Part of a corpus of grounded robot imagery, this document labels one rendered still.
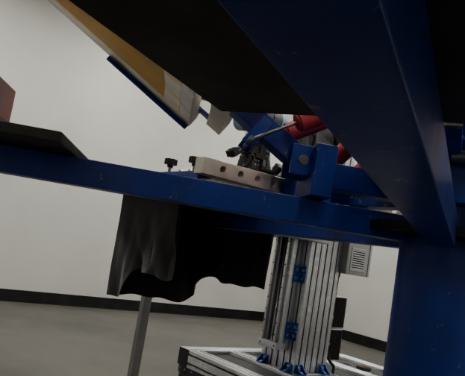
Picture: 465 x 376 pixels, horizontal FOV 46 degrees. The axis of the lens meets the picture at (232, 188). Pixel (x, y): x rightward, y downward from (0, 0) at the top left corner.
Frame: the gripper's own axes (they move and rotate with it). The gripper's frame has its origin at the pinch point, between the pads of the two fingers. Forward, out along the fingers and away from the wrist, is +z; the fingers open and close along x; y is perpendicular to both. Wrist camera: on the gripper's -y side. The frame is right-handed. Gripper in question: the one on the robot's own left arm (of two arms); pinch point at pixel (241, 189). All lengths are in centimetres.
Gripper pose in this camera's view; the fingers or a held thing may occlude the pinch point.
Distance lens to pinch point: 199.9
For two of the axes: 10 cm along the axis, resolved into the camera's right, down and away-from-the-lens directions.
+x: -5.9, 0.0, 8.1
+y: 7.9, 2.1, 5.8
